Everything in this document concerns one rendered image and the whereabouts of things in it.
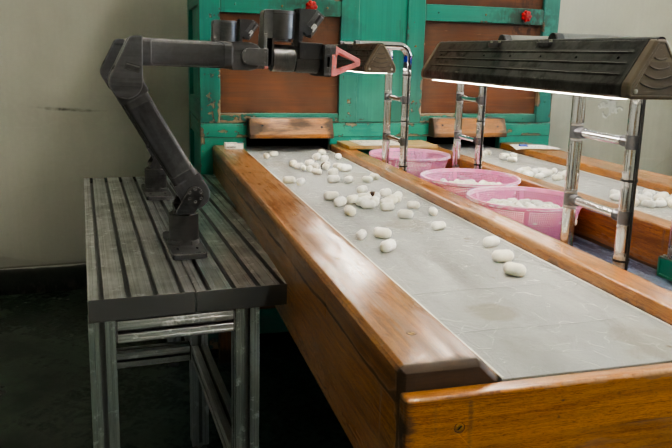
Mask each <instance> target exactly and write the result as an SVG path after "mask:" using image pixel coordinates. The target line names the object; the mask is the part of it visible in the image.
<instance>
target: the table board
mask: <svg viewBox="0 0 672 448"><path fill-rule="evenodd" d="M397 448H672V363H664V364H655V365H646V366H637V367H628V368H619V369H611V370H602V371H593V372H584V373H575V374H566V375H557V376H548V377H539V378H530V379H521V380H512V381H504V382H495V383H486V384H477V385H468V386H459V387H450V388H441V389H432V390H423V391H414V392H405V393H401V394H400V404H399V425H398V447H397Z"/></svg>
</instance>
